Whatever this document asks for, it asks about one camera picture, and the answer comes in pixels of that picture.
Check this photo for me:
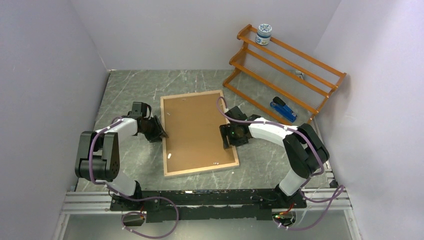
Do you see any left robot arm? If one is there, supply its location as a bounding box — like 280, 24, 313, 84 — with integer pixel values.
74, 101, 168, 210

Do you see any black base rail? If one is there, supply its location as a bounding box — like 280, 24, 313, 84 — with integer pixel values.
109, 188, 307, 223

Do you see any blue stapler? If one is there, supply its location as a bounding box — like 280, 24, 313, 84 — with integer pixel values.
269, 96, 298, 123

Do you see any orange wooden rack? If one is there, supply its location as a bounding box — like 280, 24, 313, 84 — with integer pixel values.
222, 24, 347, 125

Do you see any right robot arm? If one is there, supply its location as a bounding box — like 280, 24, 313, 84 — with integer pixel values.
220, 107, 330, 208

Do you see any aluminium table rail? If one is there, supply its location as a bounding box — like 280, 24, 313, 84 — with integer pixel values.
53, 188, 362, 240

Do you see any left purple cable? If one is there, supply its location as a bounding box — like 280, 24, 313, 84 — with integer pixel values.
87, 115, 180, 239

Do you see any brown backing board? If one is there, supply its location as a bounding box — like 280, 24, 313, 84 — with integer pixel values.
164, 93, 237, 173

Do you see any wooden picture frame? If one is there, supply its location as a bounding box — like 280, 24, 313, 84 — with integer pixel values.
159, 89, 241, 179

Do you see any small blue white jar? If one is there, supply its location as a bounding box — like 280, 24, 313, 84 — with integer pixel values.
255, 23, 272, 46

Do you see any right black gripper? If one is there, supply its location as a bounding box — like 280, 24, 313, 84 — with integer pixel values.
220, 123, 249, 149

